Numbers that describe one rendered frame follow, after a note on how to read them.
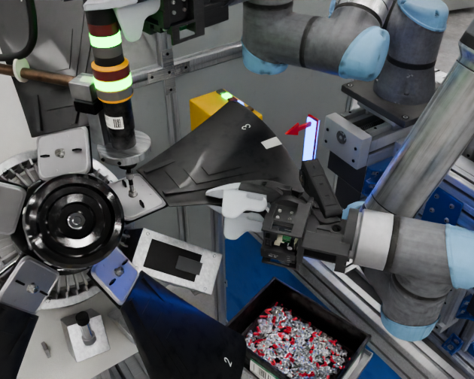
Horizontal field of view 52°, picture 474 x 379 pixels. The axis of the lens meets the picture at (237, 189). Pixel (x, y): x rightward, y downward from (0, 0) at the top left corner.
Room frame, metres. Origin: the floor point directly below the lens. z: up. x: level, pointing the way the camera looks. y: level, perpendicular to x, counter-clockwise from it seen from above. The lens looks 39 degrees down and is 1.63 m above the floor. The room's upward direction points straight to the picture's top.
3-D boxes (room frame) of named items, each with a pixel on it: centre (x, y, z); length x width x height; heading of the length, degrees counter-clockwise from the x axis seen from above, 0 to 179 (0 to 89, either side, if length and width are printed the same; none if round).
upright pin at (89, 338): (0.44, 0.23, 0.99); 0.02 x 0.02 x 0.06
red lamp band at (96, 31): (0.53, 0.15, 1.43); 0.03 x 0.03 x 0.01
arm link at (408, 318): (0.44, -0.24, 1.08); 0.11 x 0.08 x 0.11; 17
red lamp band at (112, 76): (0.53, 0.15, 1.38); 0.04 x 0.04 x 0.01
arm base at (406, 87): (1.12, -0.43, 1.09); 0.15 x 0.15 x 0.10
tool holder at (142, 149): (0.54, 0.16, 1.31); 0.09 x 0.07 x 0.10; 71
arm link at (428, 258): (0.43, -0.25, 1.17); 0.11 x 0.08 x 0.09; 72
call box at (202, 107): (0.98, 0.03, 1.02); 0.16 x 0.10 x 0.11; 36
